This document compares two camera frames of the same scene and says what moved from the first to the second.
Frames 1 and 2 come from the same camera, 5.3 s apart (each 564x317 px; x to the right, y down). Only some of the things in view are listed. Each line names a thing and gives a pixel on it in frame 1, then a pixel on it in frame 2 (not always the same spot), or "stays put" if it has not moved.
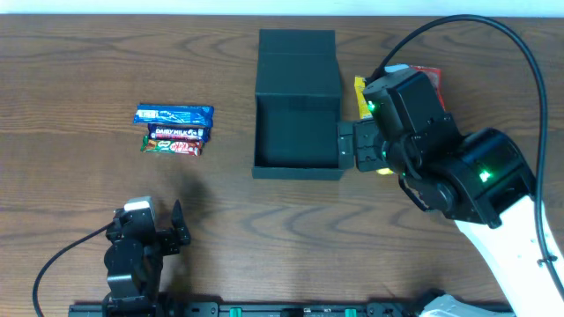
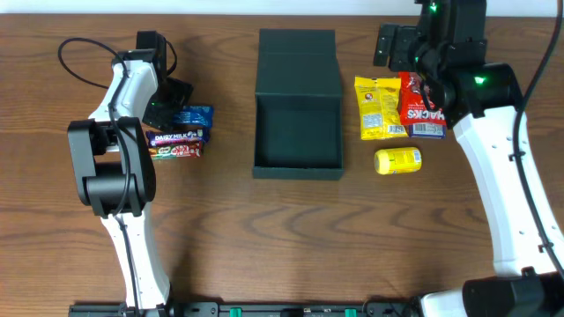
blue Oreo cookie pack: [178, 115] stays put
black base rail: [288, 309] stays put
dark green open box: [298, 106] stays put
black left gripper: [165, 238] -> [167, 104]
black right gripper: [364, 147] -> [397, 48]
